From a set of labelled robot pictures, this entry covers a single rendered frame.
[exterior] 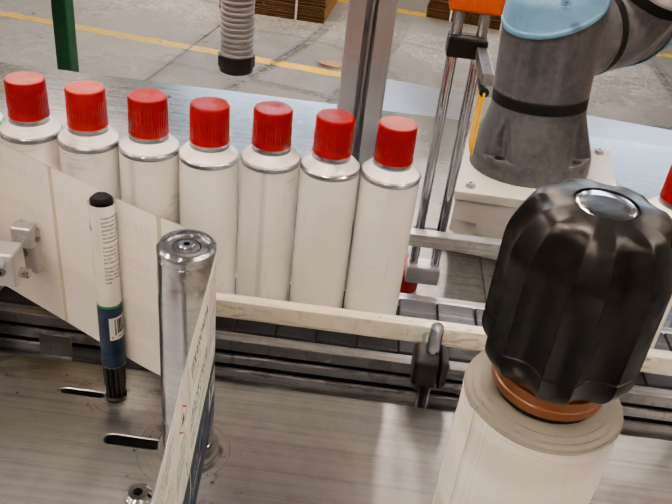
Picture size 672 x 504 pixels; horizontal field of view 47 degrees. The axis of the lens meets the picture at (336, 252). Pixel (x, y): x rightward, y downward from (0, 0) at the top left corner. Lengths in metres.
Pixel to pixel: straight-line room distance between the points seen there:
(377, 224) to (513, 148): 0.33
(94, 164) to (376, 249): 0.25
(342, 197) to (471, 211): 0.32
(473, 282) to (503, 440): 0.53
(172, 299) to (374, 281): 0.25
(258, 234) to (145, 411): 0.18
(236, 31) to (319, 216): 0.19
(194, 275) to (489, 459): 0.21
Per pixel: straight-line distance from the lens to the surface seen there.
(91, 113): 0.67
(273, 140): 0.64
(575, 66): 0.94
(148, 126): 0.66
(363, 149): 0.79
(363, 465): 0.62
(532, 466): 0.41
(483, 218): 0.95
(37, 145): 0.70
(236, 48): 0.73
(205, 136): 0.65
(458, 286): 0.91
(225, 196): 0.67
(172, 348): 0.53
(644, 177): 1.29
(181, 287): 0.49
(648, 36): 1.04
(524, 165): 0.95
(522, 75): 0.94
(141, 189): 0.68
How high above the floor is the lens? 1.34
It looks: 33 degrees down
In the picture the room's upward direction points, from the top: 7 degrees clockwise
